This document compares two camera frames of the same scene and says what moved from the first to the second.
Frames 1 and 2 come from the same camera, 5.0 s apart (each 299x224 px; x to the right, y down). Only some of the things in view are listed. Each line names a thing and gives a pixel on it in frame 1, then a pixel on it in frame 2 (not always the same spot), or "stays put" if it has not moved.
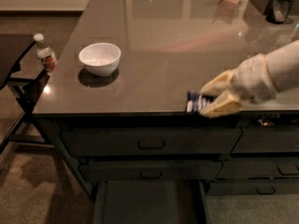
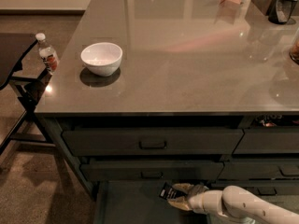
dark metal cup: x=279 y=8 stays put
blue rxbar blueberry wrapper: x=195 y=102 -> x=167 y=192
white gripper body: x=253 y=78 -> x=196 y=198
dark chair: x=28 y=132 stays put
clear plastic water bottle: x=46 y=54 stays put
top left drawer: x=148 y=141 stays put
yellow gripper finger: x=220 y=83 -> x=185 y=187
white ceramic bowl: x=101 y=59 stays put
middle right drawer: x=259 y=169 stays put
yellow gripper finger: x=226 y=104 -> x=180 y=203
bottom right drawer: x=249 y=188 stays put
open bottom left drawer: x=150 y=202 stays put
